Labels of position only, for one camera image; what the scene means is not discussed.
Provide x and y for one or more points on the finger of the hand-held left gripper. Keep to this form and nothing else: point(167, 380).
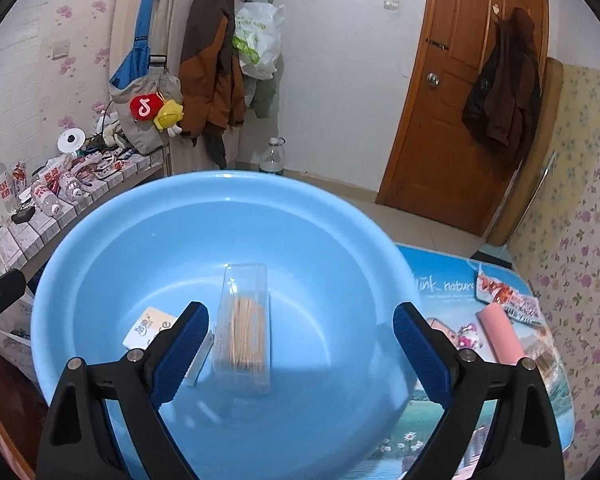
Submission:
point(2, 285)

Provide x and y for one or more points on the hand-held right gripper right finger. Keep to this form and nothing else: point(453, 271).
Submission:
point(420, 355)

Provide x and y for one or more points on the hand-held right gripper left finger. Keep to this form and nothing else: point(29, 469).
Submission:
point(180, 355)

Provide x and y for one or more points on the clear toothpick box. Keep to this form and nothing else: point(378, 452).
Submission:
point(242, 330)

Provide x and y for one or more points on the pink cylindrical case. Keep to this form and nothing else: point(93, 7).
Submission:
point(500, 335)

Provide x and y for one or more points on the red white snack packet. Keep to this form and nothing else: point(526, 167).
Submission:
point(510, 300)

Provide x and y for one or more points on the light blue plastic basin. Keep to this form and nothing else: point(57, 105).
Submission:
point(305, 260)

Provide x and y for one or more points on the grey shoulder bag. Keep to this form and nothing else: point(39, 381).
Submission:
point(145, 135)

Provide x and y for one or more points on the small white yellow packet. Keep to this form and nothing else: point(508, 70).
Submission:
point(147, 327)

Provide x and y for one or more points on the clear plastic bottle red label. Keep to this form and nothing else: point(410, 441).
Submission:
point(2, 187)
point(45, 201)
point(72, 185)

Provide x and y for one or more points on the white tiled low shelf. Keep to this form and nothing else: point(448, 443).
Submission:
point(105, 185)

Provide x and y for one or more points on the white plush toy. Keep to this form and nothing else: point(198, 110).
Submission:
point(112, 130)

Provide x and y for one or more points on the large clear water bottle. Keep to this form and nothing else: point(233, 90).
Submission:
point(272, 157)

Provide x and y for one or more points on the brown wooden door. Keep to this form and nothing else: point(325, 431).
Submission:
point(445, 135)

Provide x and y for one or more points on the red round plush charm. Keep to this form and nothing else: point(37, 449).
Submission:
point(142, 107)

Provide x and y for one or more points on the yellow plush charm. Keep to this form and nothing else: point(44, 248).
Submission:
point(169, 116)

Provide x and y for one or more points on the dark brown hanging jacket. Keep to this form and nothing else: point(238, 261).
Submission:
point(505, 100)

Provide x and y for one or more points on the brown orange hanging jacket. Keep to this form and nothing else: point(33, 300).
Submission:
point(205, 75)

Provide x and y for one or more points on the blue fabric bag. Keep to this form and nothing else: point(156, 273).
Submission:
point(140, 35)

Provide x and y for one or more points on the tan upright board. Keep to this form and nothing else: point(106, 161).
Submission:
point(552, 90)

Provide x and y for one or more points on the white green plastic bag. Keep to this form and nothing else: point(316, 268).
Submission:
point(255, 40)

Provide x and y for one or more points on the beige wooden wardrobe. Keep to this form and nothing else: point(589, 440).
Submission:
point(177, 10)

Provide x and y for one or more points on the white round camera device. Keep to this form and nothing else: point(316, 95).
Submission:
point(71, 141)

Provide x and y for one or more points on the beige wall switch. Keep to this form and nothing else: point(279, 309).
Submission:
point(60, 50)

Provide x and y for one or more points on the white wall switch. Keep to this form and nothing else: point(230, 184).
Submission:
point(391, 2)

